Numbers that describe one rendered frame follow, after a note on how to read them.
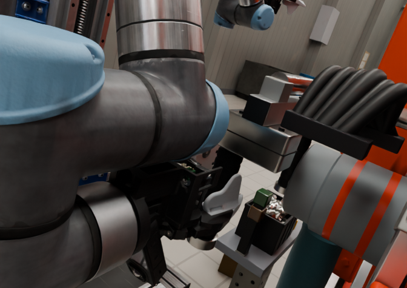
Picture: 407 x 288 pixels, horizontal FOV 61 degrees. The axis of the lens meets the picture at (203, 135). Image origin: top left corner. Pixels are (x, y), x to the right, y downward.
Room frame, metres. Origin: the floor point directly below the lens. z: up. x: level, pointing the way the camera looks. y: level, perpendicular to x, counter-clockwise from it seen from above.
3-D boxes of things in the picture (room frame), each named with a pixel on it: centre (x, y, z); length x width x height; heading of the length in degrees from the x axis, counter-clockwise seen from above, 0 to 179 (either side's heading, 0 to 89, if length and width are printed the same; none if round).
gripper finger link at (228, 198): (0.40, -0.05, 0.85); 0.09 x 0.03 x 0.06; 137
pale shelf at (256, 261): (1.10, -0.32, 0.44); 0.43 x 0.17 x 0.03; 150
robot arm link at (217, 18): (1.23, 0.04, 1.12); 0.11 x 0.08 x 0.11; 44
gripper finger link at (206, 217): (0.36, -0.03, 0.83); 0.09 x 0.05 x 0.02; 137
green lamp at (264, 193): (0.93, -0.22, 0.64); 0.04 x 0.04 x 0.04; 60
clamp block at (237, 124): (0.43, -0.07, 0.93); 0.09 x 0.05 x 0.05; 60
